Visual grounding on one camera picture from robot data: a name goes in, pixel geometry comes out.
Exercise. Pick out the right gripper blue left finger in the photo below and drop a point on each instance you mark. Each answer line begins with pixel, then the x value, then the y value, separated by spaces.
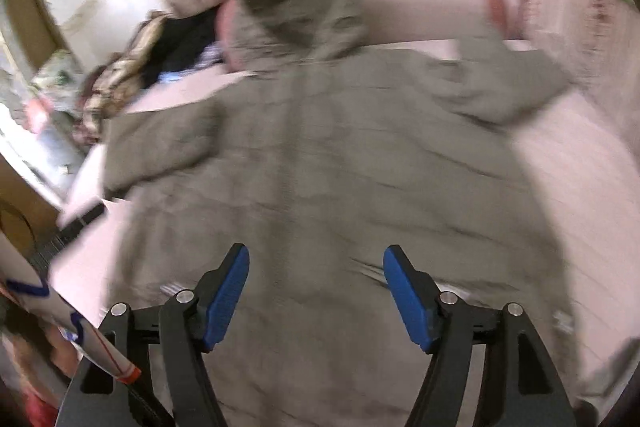
pixel 192 323

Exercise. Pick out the floral green white cloth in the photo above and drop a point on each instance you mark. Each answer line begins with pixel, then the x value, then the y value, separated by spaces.
pixel 59 81

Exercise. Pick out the striped floral cushion at right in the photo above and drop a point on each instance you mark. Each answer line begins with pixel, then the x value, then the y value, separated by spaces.
pixel 597 41

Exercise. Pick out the pink quilted bed cover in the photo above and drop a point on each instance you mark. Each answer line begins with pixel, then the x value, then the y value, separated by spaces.
pixel 583 174

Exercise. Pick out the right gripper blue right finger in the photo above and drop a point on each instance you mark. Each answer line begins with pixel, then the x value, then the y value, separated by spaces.
pixel 441 330

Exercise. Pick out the olive green puffer jacket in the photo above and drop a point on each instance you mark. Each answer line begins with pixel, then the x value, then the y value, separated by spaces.
pixel 326 152

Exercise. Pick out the black clothes pile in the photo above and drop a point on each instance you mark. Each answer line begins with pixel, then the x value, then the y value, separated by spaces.
pixel 185 45

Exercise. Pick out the beige brown patterned blanket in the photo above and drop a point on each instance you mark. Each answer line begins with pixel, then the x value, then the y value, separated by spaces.
pixel 120 80

